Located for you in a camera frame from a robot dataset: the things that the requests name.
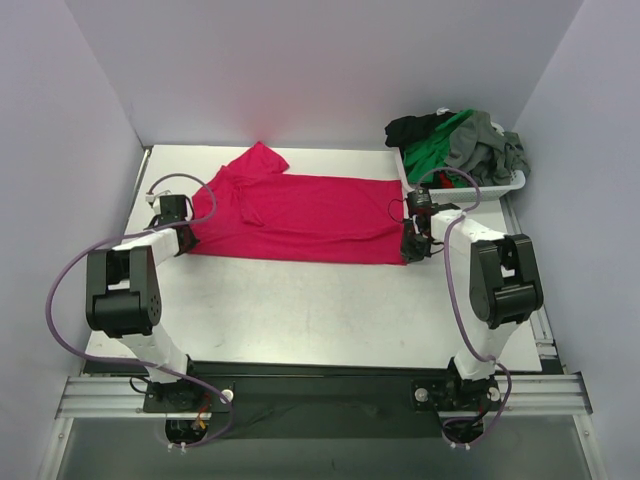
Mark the aluminium frame rail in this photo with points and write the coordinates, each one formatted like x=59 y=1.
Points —
x=531 y=395

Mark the black t-shirt in basket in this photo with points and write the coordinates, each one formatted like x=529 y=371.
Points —
x=404 y=131

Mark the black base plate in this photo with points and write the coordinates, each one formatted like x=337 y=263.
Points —
x=271 y=401

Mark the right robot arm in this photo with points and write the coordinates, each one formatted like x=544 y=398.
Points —
x=504 y=282

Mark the white plastic laundry basket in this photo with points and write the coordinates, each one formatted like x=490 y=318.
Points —
x=518 y=181

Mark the red t-shirt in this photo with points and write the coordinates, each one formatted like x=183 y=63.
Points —
x=255 y=208

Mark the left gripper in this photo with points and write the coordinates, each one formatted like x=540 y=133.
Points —
x=186 y=239

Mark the grey t-shirt in basket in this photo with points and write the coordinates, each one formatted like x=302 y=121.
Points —
x=486 y=154

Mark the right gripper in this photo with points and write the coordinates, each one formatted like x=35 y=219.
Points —
x=413 y=246

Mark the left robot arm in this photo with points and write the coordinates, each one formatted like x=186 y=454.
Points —
x=123 y=298

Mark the green t-shirt in basket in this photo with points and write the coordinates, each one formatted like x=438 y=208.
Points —
x=431 y=153

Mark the red garment in basket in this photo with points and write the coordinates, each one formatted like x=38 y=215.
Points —
x=447 y=180

